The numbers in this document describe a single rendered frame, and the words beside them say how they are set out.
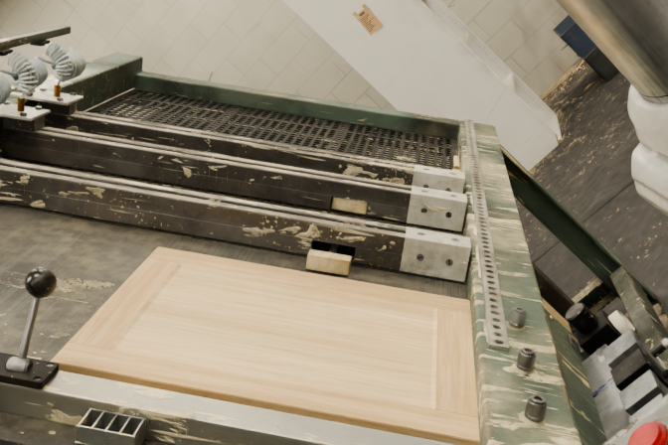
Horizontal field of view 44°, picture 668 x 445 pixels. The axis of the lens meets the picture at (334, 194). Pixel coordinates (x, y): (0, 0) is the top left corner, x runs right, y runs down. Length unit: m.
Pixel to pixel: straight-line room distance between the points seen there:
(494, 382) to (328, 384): 0.22
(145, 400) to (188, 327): 0.24
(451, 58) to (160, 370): 4.20
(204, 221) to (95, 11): 5.74
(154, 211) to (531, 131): 3.85
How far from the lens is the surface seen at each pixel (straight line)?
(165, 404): 1.05
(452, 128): 2.76
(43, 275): 1.09
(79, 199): 1.71
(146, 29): 7.14
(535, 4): 6.53
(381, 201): 1.86
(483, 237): 1.71
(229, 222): 1.62
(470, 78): 5.19
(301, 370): 1.19
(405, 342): 1.31
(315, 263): 1.54
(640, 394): 1.19
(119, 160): 1.97
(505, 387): 1.17
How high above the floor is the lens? 1.35
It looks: 6 degrees down
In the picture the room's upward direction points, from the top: 47 degrees counter-clockwise
